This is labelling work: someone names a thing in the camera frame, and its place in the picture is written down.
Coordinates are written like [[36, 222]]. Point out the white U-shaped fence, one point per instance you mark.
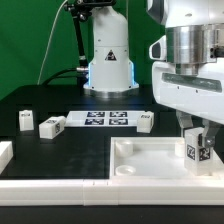
[[118, 191]]

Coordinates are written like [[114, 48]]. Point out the white marker base plate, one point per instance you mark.
[[102, 118]]

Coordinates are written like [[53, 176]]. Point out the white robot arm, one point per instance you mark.
[[177, 45]]

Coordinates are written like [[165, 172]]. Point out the white square tabletop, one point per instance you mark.
[[155, 158]]

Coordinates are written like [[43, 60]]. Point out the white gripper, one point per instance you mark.
[[201, 95]]

